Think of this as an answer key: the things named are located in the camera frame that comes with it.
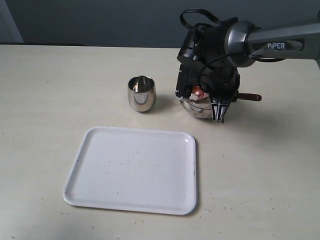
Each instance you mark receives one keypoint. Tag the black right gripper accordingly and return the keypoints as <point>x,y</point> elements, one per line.
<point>217,77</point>

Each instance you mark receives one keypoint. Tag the dark red wooden spoon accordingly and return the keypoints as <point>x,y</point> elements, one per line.
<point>198,94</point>

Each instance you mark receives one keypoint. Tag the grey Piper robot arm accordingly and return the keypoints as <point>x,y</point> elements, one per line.
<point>229,46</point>

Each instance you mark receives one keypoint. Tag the steel bowl of rice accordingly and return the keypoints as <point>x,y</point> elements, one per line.
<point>199,109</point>

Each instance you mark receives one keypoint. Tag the small steel cup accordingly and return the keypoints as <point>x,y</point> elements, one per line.
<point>141,93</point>

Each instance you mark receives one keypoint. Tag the white rectangular plastic tray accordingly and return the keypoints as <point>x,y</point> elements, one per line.
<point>136,170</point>

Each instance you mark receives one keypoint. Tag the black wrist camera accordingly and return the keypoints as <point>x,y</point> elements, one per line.
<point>190,65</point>

